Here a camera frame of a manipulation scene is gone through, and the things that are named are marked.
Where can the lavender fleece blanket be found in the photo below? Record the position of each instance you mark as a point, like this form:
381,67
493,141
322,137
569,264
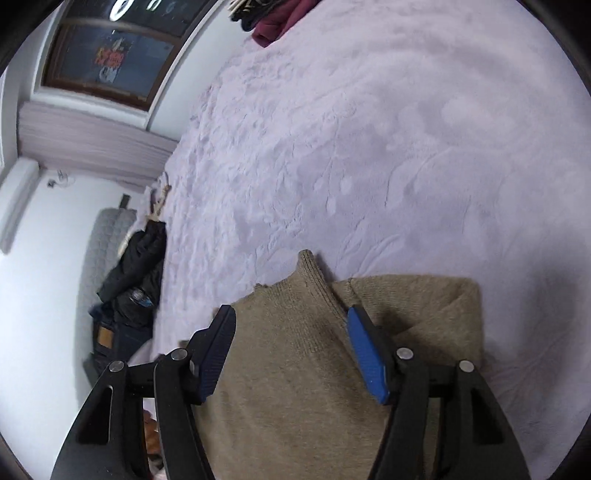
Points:
369,138

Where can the stack of folded clothes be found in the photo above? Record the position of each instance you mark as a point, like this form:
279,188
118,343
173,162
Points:
277,23

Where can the olive brown knit sweater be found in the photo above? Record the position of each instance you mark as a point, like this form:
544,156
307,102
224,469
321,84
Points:
286,392

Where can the black jacket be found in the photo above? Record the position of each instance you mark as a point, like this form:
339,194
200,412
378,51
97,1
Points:
143,267

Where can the beige cloth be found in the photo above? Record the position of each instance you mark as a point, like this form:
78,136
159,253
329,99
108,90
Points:
159,207

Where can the dark framed window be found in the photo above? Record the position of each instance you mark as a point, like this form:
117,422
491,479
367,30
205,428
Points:
115,60

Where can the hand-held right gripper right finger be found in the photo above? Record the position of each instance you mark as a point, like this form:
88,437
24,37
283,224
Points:
367,355

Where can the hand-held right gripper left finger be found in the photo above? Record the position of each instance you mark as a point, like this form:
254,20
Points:
214,360

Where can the dark blue jeans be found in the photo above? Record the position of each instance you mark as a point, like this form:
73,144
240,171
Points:
124,339

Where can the pale lavender curtain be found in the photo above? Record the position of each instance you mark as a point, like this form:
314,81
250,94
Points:
92,143

